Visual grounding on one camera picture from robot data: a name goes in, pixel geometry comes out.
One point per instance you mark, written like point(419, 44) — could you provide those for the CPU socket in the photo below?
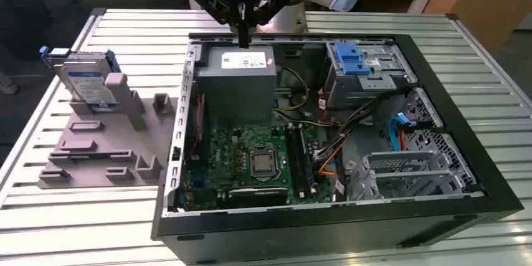
point(253, 178)

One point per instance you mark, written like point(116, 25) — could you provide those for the wooden cabinet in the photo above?
point(491, 4)

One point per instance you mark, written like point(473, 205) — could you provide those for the grey power supply unit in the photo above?
point(236, 97)

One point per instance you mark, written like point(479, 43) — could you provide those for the blue plastic drive latch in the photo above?
point(349, 60)

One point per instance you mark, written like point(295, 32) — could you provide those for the black open PC case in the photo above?
point(291, 235)

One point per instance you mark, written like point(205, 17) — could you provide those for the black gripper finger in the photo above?
point(212, 7)
point(248, 29)

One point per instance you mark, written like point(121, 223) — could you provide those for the hard disk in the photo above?
point(85, 82)

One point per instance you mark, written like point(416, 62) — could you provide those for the grey chair leg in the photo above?
point(5, 85)

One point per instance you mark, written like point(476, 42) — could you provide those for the silver CPU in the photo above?
point(263, 162)

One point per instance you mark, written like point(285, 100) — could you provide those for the grey parts rack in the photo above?
point(112, 141)

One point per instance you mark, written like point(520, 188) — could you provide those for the black graphics card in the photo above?
point(257, 196)

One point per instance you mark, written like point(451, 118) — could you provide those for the metal optical drive cage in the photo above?
point(373, 83)

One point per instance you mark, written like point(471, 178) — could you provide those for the green motherboard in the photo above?
point(232, 141)

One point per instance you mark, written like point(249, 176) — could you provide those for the black RAM slot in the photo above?
point(296, 160)
point(307, 166)

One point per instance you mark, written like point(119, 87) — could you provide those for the metal disk bay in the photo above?
point(411, 174)

